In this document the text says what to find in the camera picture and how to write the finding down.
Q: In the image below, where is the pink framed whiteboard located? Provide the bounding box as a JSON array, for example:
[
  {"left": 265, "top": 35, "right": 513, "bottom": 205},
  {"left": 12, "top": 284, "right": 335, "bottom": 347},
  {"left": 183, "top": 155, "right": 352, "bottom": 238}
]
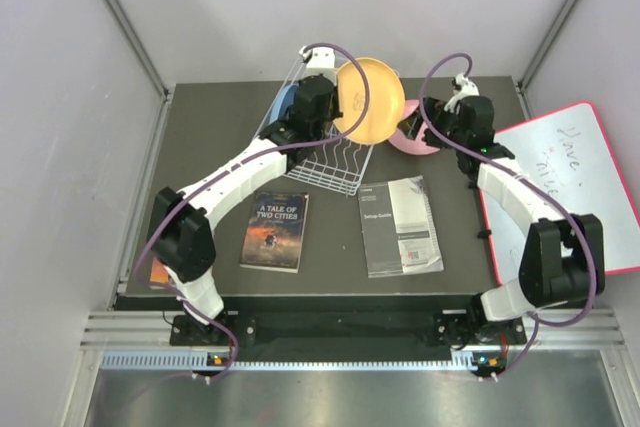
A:
[{"left": 495, "top": 102, "right": 639, "bottom": 275}]

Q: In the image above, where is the grey setup guide booklet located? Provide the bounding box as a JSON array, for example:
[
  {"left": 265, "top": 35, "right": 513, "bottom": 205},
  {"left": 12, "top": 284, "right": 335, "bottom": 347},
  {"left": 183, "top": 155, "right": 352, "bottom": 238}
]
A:
[{"left": 357, "top": 176, "right": 444, "bottom": 278}]

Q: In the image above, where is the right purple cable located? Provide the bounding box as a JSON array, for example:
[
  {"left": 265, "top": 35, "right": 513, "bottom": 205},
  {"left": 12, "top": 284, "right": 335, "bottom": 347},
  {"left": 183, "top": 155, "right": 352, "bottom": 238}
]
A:
[{"left": 418, "top": 51, "right": 601, "bottom": 381}]

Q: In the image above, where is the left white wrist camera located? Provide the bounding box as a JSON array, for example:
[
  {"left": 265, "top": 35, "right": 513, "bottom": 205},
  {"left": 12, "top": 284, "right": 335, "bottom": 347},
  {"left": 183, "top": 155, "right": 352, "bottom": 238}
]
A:
[{"left": 299, "top": 46, "right": 337, "bottom": 85}]

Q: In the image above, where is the grey slotted cable duct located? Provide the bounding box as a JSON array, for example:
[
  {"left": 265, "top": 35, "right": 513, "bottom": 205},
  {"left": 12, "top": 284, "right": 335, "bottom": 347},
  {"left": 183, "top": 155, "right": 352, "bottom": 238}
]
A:
[{"left": 100, "top": 351, "right": 504, "bottom": 372}]

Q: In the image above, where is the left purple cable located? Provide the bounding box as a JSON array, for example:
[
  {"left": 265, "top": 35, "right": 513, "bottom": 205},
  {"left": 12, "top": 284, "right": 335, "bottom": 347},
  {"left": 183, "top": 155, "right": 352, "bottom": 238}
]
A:
[{"left": 132, "top": 41, "right": 372, "bottom": 381}]

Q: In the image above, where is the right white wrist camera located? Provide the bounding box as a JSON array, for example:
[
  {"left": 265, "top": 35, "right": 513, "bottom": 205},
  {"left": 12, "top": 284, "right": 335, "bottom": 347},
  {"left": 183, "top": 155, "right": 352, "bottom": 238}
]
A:
[{"left": 444, "top": 73, "right": 479, "bottom": 114}]

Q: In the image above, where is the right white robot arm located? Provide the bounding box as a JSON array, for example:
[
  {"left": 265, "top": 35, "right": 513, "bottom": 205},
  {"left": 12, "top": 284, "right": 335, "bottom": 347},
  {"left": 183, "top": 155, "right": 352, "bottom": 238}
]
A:
[{"left": 398, "top": 95, "right": 605, "bottom": 343}]

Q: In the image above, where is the pink plate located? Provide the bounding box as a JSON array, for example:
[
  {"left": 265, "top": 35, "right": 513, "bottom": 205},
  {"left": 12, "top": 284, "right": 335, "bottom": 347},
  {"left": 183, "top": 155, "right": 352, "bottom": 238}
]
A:
[{"left": 388, "top": 99, "right": 438, "bottom": 156}]

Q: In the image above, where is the blue fantasy cover book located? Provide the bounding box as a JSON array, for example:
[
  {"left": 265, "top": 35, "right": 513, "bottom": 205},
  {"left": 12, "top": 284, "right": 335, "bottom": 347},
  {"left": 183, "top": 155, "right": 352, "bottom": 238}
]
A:
[{"left": 149, "top": 258, "right": 175, "bottom": 290}]

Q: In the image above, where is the blue plate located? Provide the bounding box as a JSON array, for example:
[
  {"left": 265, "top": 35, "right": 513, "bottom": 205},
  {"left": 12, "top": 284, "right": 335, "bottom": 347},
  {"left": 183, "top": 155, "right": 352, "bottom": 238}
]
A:
[{"left": 268, "top": 83, "right": 298, "bottom": 124}]

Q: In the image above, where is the purple cable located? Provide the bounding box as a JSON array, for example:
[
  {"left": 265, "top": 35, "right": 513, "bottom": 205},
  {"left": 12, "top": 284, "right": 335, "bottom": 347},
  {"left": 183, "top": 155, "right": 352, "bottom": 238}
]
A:
[
  {"left": 418, "top": 51, "right": 601, "bottom": 381},
  {"left": 132, "top": 41, "right": 372, "bottom": 381}
]

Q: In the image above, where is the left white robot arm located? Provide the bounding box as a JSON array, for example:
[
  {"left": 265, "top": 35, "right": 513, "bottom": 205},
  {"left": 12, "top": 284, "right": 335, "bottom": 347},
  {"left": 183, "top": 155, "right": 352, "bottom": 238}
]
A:
[{"left": 147, "top": 75, "right": 340, "bottom": 344}]

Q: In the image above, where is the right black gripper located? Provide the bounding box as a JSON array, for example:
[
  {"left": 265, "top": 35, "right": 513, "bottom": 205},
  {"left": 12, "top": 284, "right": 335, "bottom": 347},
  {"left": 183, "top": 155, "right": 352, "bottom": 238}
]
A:
[{"left": 397, "top": 97, "right": 468, "bottom": 152}]

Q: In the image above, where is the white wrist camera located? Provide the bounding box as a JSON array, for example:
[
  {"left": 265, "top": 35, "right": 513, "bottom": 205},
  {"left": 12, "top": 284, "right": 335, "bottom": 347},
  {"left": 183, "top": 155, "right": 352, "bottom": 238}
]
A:
[
  {"left": 444, "top": 73, "right": 479, "bottom": 114},
  {"left": 299, "top": 46, "right": 337, "bottom": 85}
]

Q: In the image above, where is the Tale of Two Cities book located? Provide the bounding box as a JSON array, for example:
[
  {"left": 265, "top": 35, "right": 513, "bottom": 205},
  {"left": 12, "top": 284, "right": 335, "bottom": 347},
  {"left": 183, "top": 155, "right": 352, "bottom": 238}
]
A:
[{"left": 240, "top": 191, "right": 309, "bottom": 274}]

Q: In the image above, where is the orange plate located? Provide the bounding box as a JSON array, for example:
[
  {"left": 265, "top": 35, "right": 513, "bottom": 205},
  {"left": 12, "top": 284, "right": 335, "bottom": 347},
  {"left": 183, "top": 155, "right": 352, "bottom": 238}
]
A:
[{"left": 334, "top": 57, "right": 405, "bottom": 145}]

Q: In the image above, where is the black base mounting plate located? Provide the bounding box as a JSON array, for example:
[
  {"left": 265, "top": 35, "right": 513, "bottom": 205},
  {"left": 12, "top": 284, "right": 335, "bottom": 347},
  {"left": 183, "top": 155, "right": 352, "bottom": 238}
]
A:
[{"left": 168, "top": 311, "right": 529, "bottom": 348}]

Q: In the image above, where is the aluminium frame rail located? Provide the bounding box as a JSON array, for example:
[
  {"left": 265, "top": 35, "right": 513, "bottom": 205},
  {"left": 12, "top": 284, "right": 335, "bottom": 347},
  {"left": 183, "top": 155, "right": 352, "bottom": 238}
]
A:
[{"left": 81, "top": 309, "right": 626, "bottom": 350}]

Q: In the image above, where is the white wire dish rack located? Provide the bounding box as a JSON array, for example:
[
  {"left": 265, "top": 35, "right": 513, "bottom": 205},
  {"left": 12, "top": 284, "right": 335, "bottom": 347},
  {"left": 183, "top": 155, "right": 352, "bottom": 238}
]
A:
[{"left": 258, "top": 54, "right": 377, "bottom": 196}]

